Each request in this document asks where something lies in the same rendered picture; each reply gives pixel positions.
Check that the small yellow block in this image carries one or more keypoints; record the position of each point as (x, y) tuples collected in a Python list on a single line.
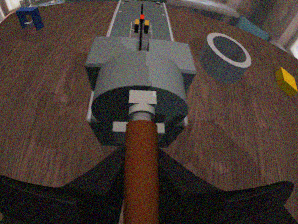
[(286, 82)]

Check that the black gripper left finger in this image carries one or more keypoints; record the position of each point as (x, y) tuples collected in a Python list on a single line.
[(93, 198)]

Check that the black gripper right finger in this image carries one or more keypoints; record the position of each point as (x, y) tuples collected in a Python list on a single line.
[(185, 198)]

